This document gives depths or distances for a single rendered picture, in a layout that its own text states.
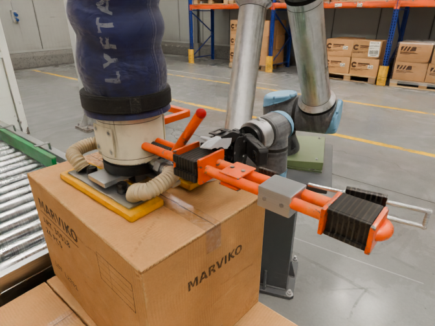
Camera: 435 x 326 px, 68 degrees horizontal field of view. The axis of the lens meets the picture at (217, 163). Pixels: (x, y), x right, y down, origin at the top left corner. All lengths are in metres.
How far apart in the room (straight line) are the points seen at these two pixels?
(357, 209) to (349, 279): 1.55
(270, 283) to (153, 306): 1.24
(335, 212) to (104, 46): 0.57
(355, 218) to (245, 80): 0.62
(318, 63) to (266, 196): 0.71
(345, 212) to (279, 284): 1.38
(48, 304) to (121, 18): 0.89
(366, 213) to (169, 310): 0.46
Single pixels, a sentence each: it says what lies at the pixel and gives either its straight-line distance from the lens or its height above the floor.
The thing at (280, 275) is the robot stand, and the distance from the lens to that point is 1.85.
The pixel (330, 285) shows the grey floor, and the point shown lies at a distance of 2.03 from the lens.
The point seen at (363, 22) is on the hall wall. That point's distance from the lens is 9.27.
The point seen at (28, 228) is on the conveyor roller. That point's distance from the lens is 1.63.
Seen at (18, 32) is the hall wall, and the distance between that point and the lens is 10.64.
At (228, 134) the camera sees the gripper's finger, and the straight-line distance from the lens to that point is 0.75.
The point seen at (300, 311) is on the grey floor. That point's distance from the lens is 1.86.
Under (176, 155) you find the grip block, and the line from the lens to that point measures 0.71.
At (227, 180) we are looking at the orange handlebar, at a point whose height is 1.08.
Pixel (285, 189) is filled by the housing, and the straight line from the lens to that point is 0.60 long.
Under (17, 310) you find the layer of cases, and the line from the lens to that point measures 1.27.
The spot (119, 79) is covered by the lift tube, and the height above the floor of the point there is 1.25.
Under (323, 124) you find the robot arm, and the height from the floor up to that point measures 0.97.
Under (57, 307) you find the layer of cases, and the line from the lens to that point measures 1.22.
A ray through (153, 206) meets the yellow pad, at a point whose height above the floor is 0.96.
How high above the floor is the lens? 1.38
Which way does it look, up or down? 25 degrees down
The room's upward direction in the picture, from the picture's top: straight up
